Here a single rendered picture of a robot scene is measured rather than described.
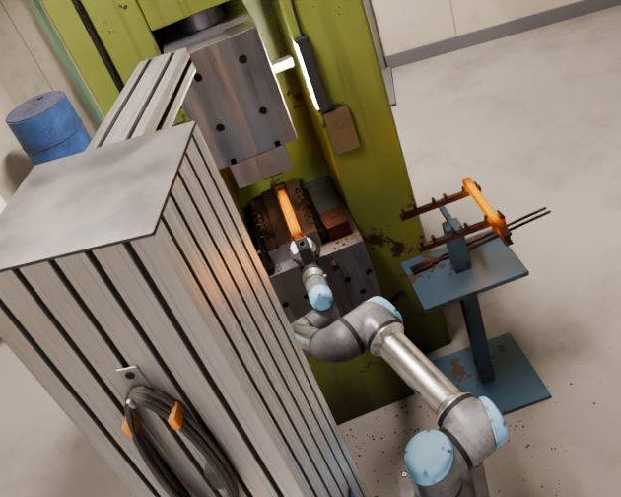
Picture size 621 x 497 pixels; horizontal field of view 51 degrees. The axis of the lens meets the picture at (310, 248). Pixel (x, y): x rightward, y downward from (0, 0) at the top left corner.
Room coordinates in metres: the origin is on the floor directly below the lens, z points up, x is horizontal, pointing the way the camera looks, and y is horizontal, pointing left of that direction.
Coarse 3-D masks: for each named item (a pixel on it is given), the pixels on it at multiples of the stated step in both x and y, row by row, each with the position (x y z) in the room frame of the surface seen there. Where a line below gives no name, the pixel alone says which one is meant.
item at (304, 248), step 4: (296, 240) 1.86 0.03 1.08; (300, 240) 1.86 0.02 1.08; (304, 240) 1.85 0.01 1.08; (296, 244) 1.85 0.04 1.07; (300, 244) 1.85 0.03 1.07; (304, 244) 1.85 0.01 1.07; (308, 244) 1.85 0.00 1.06; (300, 248) 1.84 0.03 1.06; (304, 248) 1.84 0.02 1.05; (308, 248) 1.84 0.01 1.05; (300, 252) 1.84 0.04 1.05; (304, 252) 1.83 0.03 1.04; (308, 252) 1.83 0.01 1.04; (300, 256) 1.83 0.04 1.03; (304, 256) 1.83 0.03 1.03; (308, 256) 1.82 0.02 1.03; (312, 256) 1.82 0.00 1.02; (304, 260) 1.82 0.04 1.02; (308, 260) 1.82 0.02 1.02; (312, 260) 1.81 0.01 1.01; (304, 264) 1.81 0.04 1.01; (308, 264) 1.81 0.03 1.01; (316, 264) 1.81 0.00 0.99
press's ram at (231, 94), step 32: (192, 32) 2.20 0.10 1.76; (224, 32) 2.07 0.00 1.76; (256, 32) 2.01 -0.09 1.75; (224, 64) 2.01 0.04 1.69; (256, 64) 2.01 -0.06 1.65; (288, 64) 2.20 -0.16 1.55; (192, 96) 2.01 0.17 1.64; (224, 96) 2.01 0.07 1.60; (256, 96) 2.01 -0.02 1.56; (224, 128) 2.01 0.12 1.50; (256, 128) 2.01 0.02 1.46; (288, 128) 2.01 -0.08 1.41; (224, 160) 2.01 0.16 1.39
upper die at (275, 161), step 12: (276, 144) 2.03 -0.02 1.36; (264, 156) 2.01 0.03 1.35; (276, 156) 2.01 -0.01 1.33; (288, 156) 2.01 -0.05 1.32; (240, 168) 2.01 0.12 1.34; (252, 168) 2.01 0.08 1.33; (264, 168) 2.01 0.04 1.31; (276, 168) 2.01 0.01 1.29; (288, 168) 2.01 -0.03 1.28; (240, 180) 2.01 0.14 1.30; (252, 180) 2.01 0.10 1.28
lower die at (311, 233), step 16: (272, 192) 2.39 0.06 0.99; (288, 192) 2.32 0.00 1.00; (256, 208) 2.33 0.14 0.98; (272, 208) 2.27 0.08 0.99; (304, 208) 2.18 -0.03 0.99; (272, 224) 2.16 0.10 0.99; (304, 224) 2.07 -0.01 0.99; (272, 240) 2.07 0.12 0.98; (288, 240) 2.02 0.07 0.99; (320, 240) 2.01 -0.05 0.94; (272, 256) 2.01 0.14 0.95; (288, 256) 2.01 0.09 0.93
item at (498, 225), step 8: (464, 184) 2.00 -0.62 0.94; (472, 184) 1.96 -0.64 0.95; (472, 192) 1.92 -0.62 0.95; (480, 192) 1.90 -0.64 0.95; (480, 200) 1.86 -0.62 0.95; (480, 208) 1.84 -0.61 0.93; (488, 208) 1.80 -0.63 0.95; (488, 216) 1.76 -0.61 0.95; (496, 216) 1.74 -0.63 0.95; (496, 224) 1.69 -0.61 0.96; (504, 224) 1.67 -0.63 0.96; (504, 232) 1.64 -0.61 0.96; (504, 240) 1.64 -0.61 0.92
